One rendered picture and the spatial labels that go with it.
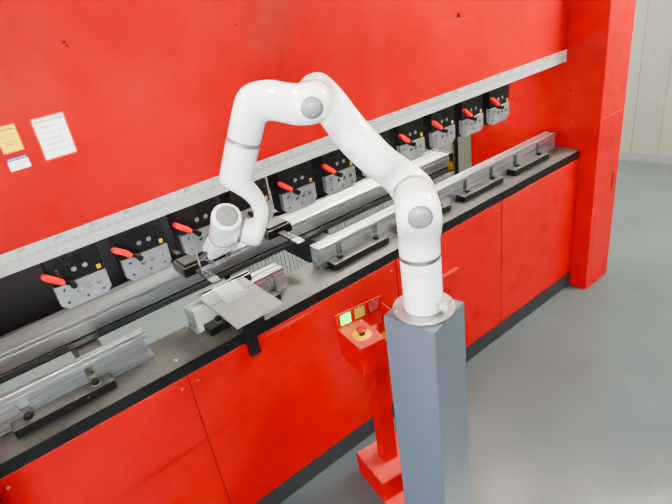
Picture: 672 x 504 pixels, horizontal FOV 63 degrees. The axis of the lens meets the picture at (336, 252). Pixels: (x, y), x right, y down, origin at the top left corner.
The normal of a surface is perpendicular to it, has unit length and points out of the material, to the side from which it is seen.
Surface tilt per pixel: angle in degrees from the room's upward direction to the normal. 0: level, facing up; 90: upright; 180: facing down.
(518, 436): 0
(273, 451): 90
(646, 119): 90
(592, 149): 90
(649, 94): 90
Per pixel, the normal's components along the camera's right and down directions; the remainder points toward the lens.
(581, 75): -0.77, 0.39
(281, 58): 0.62, 0.29
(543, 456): -0.14, -0.87
